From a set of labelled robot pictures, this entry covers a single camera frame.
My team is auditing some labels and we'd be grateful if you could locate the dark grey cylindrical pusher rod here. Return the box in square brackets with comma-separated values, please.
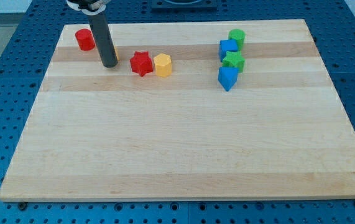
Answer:
[88, 12, 118, 68]

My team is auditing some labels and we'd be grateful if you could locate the white ring tool mount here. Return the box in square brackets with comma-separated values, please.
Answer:
[66, 0, 111, 16]

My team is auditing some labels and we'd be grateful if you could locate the yellow hexagon block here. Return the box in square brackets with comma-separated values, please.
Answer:
[154, 54, 172, 77]

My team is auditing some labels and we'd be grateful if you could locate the blue triangle block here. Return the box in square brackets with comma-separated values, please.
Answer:
[218, 67, 239, 91]

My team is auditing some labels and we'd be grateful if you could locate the yellow block behind rod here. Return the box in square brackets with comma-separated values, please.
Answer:
[114, 45, 119, 61]

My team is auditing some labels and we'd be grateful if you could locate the red cylinder block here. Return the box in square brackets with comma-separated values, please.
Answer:
[75, 29, 96, 51]

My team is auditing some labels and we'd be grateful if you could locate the red star block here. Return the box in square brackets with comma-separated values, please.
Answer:
[130, 51, 153, 77]

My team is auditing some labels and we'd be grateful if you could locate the wooden board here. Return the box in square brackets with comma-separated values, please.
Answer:
[0, 19, 355, 202]

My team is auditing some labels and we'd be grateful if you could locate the blue cube block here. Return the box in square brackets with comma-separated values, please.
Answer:
[218, 39, 239, 62]

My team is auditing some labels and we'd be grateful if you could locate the green star block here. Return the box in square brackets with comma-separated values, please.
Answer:
[222, 51, 245, 73]

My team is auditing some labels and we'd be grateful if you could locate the green cylinder block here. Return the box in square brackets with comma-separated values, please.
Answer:
[228, 29, 246, 50]

